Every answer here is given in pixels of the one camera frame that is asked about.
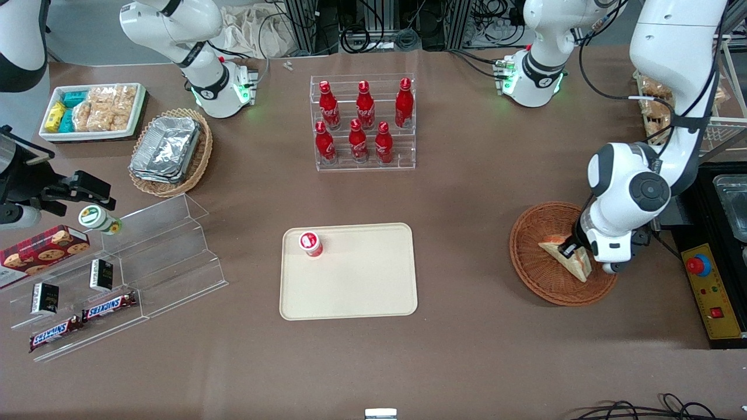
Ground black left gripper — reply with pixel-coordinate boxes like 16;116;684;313
559;204;590;260

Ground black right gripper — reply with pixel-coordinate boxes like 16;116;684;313
0;125;116;214

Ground triangle sandwich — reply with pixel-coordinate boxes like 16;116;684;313
538;233;593;284

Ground round brown wicker basket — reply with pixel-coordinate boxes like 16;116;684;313
509;201;621;307

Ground aluminium foil tray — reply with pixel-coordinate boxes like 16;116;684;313
130;163;194;185
132;116;203;177

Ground white rectangular snack tray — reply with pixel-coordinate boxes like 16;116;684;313
39;83;146;142

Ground oval light wicker basket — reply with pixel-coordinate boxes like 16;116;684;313
128;108;213;198

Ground beige plastic tray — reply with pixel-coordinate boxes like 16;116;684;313
279;222;419;321

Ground green lid white cup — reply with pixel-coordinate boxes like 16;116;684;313
79;205;123;236

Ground red tartan cookie box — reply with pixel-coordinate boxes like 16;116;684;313
0;225;91;289

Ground small black chocolate box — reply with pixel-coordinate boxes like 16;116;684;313
89;260;114;292
31;282;60;316

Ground yellow snack pack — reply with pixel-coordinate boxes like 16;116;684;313
46;102;67;132

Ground clear acrylic stepped shelf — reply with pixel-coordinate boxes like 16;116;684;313
99;194;229;320
0;216;148;363

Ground snickers chocolate bar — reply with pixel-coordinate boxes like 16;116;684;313
29;315;83;354
82;292;138;323

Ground black yellow control box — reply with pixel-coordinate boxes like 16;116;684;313
671;163;747;349

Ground clear acrylic bottle rack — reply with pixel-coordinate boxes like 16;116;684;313
310;73;417;172

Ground red cola bottle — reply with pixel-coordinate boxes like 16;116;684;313
375;121;393;165
315;121;337;164
349;118;369;163
395;78;414;128
319;80;341;130
356;80;375;130

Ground red lid yogurt cup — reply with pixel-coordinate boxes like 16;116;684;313
299;231;323;258

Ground beige cloth bag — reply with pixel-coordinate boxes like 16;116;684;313
221;5;292;59

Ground black loose cables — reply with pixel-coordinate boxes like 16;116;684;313
569;394;747;420

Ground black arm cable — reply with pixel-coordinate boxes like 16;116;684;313
578;3;730;146

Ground white wire basket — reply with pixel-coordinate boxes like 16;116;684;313
634;35;747;155

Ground black base cables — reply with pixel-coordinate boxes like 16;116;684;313
449;48;509;80

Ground aluminium frame rack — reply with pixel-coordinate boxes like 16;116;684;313
283;0;526;56

